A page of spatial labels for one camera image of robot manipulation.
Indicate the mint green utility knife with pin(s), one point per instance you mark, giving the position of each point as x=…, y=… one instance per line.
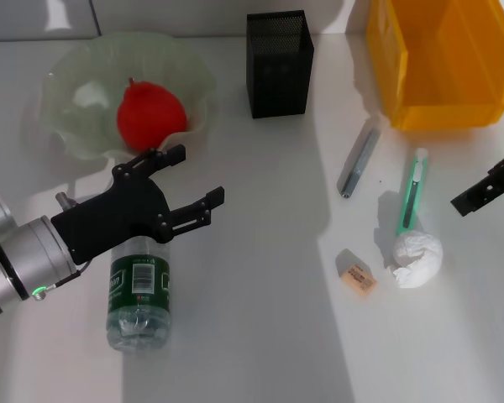
x=411, y=189

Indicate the black mesh pen holder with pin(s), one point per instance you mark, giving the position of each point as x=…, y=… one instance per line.
x=277, y=84

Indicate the beige eraser with paper sleeve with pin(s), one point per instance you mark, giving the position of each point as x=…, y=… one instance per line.
x=357, y=277

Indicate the red-orange toy orange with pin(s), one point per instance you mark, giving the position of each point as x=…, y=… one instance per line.
x=151, y=113

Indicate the yellow plastic storage bin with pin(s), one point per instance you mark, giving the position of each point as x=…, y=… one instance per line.
x=445, y=63

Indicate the pale green glass fruit plate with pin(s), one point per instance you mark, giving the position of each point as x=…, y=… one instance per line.
x=67, y=117

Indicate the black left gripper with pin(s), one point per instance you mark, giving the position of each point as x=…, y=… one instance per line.
x=117, y=214

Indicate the green-label clear water bottle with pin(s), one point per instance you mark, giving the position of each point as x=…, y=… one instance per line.
x=138, y=302

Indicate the grey marker pen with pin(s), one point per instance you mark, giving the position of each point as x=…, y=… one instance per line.
x=357, y=163

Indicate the white paper ball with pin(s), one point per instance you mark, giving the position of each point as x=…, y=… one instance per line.
x=416, y=256

